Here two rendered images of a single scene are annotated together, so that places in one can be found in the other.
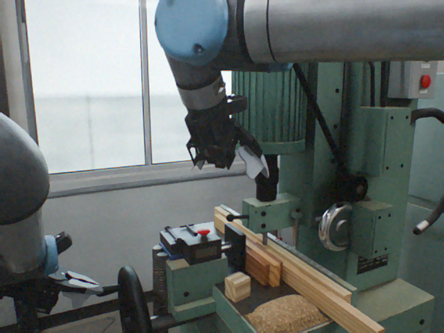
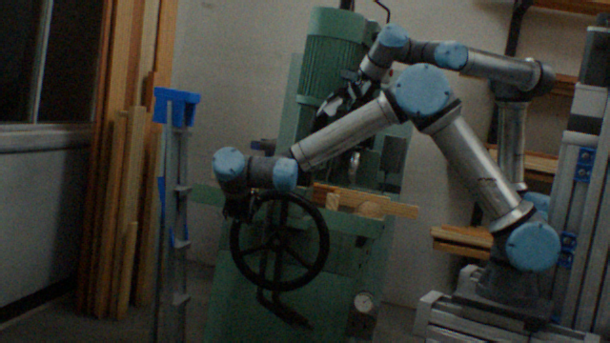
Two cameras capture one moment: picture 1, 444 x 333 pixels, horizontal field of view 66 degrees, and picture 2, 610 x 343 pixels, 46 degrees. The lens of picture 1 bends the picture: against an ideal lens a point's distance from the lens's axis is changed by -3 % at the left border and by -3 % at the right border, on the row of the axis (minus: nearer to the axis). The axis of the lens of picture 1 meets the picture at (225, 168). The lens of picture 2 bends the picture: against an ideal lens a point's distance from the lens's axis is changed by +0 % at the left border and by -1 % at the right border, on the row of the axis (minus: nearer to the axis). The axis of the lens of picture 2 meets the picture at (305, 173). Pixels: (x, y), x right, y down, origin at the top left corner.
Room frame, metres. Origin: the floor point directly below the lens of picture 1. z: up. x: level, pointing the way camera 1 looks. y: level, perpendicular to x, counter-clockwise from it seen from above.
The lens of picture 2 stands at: (-0.52, 1.78, 1.21)
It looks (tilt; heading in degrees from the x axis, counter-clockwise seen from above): 6 degrees down; 306
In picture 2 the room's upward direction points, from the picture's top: 10 degrees clockwise
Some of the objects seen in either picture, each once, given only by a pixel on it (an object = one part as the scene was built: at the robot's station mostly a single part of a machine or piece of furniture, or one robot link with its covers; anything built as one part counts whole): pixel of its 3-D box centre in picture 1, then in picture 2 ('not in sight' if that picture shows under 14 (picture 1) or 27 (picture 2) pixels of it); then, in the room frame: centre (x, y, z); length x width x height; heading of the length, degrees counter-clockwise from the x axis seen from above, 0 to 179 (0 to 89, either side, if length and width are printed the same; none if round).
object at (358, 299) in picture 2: not in sight; (363, 304); (0.51, -0.03, 0.65); 0.06 x 0.04 x 0.08; 27
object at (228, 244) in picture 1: (224, 247); not in sight; (0.82, 0.00, 0.95); 0.09 x 0.07 x 0.09; 27
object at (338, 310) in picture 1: (272, 261); (317, 193); (0.80, -0.12, 0.92); 0.65 x 0.02 x 0.04; 27
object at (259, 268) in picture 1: (245, 257); (302, 191); (0.82, -0.05, 0.93); 0.20 x 0.02 x 0.05; 27
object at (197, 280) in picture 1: (190, 268); (285, 196); (0.78, 0.09, 0.92); 0.15 x 0.13 x 0.09; 27
